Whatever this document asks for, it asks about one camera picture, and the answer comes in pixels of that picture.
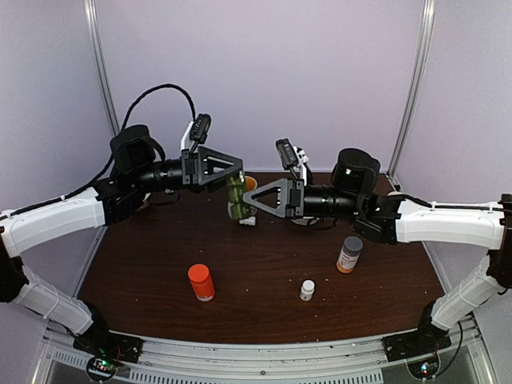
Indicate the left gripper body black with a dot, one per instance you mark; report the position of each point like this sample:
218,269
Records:
190,167

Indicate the green pill organizer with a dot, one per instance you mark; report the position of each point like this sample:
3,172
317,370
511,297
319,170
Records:
237,208

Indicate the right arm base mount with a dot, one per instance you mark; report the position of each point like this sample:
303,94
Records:
416,344

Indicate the large orange pill bottle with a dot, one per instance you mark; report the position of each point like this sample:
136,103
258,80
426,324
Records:
204,292

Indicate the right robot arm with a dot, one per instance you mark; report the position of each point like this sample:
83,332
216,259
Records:
402,218

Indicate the aluminium front rail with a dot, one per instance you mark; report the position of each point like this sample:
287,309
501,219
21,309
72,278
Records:
356,360

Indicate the small white pill bottle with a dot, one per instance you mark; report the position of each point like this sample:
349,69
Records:
307,290

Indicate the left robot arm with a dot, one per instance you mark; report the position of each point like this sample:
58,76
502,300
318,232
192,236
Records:
140,168

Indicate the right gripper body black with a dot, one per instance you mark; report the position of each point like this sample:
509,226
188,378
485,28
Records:
296,198

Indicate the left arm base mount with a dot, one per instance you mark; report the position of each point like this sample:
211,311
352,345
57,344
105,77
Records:
99,341

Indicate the orange bottle cap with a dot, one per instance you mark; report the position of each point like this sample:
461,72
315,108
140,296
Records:
198,273

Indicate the aluminium frame post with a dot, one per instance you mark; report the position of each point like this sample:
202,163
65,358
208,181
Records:
91,14
425,34

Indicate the right aluminium frame post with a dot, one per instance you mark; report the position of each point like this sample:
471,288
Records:
425,34

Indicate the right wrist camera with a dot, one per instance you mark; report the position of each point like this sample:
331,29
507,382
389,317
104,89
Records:
286,153

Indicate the left aluminium frame post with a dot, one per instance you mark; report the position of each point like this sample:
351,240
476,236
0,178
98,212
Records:
91,14

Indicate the floral mug yellow inside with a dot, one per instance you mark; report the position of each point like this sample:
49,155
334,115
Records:
251,184

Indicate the amber bottle grey cap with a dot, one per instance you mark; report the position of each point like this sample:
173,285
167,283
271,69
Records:
349,254

